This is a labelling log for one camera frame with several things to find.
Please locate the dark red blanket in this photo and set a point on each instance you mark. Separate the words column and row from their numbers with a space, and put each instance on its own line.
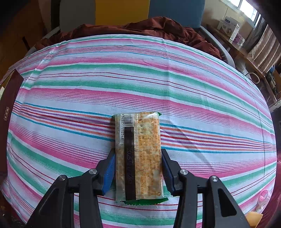
column 161, row 27

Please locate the yellow sponge block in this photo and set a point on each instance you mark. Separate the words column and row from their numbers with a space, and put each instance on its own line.
column 253, row 218

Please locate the white appliance box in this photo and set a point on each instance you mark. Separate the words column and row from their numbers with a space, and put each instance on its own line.
column 229, row 27

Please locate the cracker pack with barcode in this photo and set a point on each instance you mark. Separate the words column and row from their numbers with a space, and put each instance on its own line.
column 138, row 174

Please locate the striped bed cover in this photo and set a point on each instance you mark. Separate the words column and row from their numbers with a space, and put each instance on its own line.
column 213, row 119

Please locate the grey yellow blue armchair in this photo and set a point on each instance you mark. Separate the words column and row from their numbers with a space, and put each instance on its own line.
column 67, row 15

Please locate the right beige curtain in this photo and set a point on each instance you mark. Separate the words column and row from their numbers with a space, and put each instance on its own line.
column 262, row 46

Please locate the pink plastic cup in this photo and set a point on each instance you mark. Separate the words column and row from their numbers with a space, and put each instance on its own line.
column 263, row 200

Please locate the wooden wardrobe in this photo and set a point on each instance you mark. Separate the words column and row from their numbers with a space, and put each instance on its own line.
column 21, row 27

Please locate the wooden desk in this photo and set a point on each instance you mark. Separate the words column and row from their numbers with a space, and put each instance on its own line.
column 236, row 50

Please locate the gold tin box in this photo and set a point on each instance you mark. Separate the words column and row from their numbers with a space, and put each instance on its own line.
column 9, row 91

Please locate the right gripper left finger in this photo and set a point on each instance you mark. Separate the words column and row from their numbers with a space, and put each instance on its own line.
column 56, row 208

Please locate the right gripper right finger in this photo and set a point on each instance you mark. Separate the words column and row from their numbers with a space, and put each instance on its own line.
column 219, row 208

